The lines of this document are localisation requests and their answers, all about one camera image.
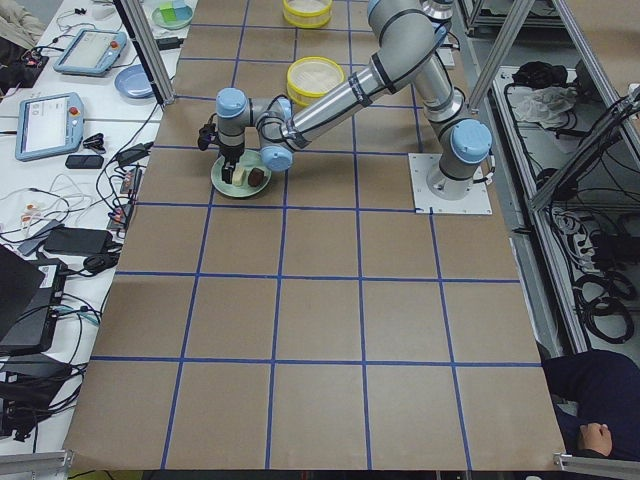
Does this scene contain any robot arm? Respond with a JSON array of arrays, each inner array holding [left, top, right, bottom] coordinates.
[[198, 1, 492, 200], [421, 0, 454, 22]]

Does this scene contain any teach pendant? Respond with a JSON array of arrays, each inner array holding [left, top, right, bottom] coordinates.
[[53, 29, 128, 77], [15, 92, 84, 162]]

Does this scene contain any green bowl with blocks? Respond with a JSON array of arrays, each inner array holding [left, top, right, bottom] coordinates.
[[151, 0, 194, 30]]

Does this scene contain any white half-moon bun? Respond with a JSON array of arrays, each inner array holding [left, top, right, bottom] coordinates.
[[232, 167, 247, 186]]

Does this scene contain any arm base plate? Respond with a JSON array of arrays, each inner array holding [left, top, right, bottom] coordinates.
[[408, 153, 493, 216]]

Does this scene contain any black power adapter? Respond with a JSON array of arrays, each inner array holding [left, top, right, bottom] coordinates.
[[43, 227, 112, 256]]

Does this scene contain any black laptop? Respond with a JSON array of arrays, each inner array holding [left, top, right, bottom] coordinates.
[[1, 247, 67, 356]]

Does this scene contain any person's hand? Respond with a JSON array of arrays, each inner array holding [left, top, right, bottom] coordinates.
[[578, 423, 613, 457]]

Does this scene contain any person in dark clothes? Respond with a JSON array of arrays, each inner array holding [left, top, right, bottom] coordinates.
[[542, 350, 639, 461]]

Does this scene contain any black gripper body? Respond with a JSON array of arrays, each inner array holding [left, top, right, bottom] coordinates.
[[219, 143, 243, 165]]

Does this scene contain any black phone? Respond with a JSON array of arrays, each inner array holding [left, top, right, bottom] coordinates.
[[65, 154, 104, 170]]

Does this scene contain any blue plate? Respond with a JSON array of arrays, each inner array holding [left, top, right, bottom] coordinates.
[[114, 64, 154, 99]]

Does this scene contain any brown round bun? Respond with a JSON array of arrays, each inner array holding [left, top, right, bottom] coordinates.
[[247, 167, 265, 188]]

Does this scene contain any near teach pendant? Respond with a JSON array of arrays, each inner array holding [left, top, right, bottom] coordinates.
[[15, 92, 84, 162]]

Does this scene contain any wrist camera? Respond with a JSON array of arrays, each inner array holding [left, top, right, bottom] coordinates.
[[197, 123, 216, 151]]

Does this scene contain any yellow steamer basket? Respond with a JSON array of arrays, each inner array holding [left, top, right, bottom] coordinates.
[[282, 0, 333, 29], [286, 56, 345, 107]]

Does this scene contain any far teach pendant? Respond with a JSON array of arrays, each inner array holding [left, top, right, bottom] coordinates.
[[53, 29, 128, 77]]

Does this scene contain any pale green plate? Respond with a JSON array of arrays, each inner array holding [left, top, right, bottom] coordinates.
[[211, 150, 272, 198]]

